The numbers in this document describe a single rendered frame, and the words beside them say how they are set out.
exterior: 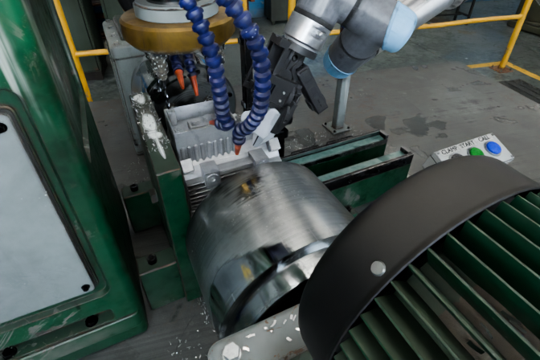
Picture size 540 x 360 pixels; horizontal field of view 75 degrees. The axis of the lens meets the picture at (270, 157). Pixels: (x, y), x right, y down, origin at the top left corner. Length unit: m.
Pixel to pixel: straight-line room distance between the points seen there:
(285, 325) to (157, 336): 0.46
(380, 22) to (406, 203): 0.47
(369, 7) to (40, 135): 0.50
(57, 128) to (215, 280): 0.26
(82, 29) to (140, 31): 3.30
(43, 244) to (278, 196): 0.32
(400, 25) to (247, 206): 0.38
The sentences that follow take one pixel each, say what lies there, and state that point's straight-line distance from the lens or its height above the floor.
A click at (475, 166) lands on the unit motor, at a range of 0.22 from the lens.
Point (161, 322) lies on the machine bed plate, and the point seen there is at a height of 0.80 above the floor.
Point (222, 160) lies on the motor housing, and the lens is 0.69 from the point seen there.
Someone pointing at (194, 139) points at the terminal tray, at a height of 1.12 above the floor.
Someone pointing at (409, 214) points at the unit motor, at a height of 1.36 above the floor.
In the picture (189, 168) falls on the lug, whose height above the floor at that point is 1.08.
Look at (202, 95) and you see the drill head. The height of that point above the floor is 1.08.
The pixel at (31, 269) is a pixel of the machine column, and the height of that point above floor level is 1.07.
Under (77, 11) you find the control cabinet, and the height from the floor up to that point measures 0.67.
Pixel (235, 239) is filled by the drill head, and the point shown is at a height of 1.14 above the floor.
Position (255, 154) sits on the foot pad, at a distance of 0.69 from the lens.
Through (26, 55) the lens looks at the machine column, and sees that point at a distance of 0.44.
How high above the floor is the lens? 1.48
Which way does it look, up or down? 36 degrees down
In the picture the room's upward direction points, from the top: straight up
